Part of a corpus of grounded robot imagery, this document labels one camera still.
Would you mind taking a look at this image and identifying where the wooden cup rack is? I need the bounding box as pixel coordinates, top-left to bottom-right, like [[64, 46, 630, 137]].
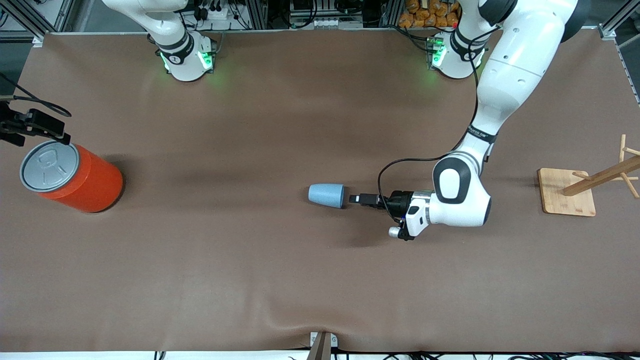
[[538, 134, 640, 217]]

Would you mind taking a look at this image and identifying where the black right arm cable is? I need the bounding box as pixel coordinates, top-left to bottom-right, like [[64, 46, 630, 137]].
[[0, 74, 73, 119]]

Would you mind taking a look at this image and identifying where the light blue plastic cup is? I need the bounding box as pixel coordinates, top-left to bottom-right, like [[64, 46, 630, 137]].
[[308, 183, 345, 209]]

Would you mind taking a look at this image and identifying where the white power strip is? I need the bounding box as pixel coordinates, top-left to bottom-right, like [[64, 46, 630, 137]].
[[197, 4, 236, 21]]

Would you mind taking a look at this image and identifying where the white connector block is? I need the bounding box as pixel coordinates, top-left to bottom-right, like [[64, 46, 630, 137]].
[[312, 17, 363, 29]]

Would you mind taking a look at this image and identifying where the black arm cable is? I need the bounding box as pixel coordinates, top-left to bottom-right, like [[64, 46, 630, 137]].
[[0, 74, 73, 119], [377, 27, 502, 213]]

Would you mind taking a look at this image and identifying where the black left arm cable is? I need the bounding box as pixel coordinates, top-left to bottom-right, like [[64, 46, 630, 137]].
[[377, 27, 502, 213]]

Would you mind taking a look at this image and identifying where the aluminium frame profile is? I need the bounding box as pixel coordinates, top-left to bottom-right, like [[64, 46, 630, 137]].
[[597, 0, 640, 38], [0, 0, 76, 42]]

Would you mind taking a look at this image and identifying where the orange snack packets pile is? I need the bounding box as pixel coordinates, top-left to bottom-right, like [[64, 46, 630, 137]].
[[398, 0, 461, 29]]

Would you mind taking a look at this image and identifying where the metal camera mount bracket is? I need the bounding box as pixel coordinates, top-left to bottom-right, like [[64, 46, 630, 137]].
[[309, 331, 339, 360]]

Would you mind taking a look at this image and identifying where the brown table mat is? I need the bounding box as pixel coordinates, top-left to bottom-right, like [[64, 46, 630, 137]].
[[0, 27, 640, 353]]

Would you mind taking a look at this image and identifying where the orange can with grey lid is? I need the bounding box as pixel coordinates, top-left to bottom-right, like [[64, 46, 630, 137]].
[[20, 140, 124, 214]]

